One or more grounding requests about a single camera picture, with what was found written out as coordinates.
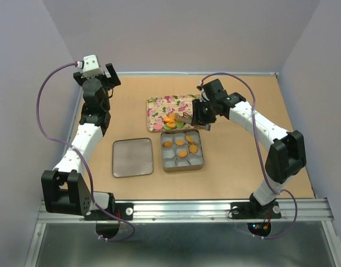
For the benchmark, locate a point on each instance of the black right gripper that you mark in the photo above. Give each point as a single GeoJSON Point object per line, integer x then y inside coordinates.
{"type": "Point", "coordinates": [198, 118]}

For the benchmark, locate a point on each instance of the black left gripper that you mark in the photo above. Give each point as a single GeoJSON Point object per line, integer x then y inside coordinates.
{"type": "Point", "coordinates": [113, 82]}

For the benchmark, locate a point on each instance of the metal tongs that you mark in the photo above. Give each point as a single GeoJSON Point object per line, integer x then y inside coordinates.
{"type": "Point", "coordinates": [188, 120]}

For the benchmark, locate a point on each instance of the plain round orange cookie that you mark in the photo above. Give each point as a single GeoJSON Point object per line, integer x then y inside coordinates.
{"type": "Point", "coordinates": [190, 139]}

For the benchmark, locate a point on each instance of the orange flower cookie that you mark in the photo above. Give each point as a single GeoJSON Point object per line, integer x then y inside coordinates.
{"type": "Point", "coordinates": [193, 148]}

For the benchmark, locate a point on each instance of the small ridged orange cookie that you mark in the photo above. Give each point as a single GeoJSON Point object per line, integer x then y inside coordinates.
{"type": "Point", "coordinates": [167, 144]}

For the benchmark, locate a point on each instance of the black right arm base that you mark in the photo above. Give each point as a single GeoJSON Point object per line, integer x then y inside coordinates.
{"type": "Point", "coordinates": [250, 211]}

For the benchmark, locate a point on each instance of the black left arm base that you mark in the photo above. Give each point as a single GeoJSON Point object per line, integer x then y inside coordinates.
{"type": "Point", "coordinates": [122, 210]}

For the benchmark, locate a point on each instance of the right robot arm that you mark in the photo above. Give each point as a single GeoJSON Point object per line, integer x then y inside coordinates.
{"type": "Point", "coordinates": [286, 149]}

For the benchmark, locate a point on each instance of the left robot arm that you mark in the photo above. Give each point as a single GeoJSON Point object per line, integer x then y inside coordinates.
{"type": "Point", "coordinates": [64, 189]}

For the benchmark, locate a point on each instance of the green sandwich cookie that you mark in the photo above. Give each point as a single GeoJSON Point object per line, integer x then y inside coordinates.
{"type": "Point", "coordinates": [179, 124]}

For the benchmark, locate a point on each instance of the dotted biscuit on green cookie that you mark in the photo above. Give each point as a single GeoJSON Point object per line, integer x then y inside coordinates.
{"type": "Point", "coordinates": [169, 126]}

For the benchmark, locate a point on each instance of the fish shaped orange cookie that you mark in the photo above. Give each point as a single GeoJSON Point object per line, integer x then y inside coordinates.
{"type": "Point", "coordinates": [168, 120]}

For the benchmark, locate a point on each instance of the square metal tin box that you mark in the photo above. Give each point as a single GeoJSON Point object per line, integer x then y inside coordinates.
{"type": "Point", "coordinates": [169, 155]}

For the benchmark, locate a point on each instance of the stacked round orange cookie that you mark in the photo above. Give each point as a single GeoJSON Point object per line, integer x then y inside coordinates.
{"type": "Point", "coordinates": [182, 154]}

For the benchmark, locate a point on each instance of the floral serving tray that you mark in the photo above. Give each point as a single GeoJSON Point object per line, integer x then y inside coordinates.
{"type": "Point", "coordinates": [159, 107]}

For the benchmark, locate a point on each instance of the pink round cookie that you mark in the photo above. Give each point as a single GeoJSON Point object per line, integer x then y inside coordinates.
{"type": "Point", "coordinates": [158, 127]}

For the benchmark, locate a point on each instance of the square metal tin lid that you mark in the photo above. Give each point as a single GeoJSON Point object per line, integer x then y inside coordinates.
{"type": "Point", "coordinates": [132, 157]}

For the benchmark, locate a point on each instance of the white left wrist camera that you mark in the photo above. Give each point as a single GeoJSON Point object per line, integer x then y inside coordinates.
{"type": "Point", "coordinates": [90, 66]}

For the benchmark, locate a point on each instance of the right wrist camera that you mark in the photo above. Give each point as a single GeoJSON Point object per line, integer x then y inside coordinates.
{"type": "Point", "coordinates": [212, 91]}

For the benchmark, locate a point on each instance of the aluminium front rail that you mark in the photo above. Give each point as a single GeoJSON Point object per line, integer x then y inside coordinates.
{"type": "Point", "coordinates": [217, 211]}

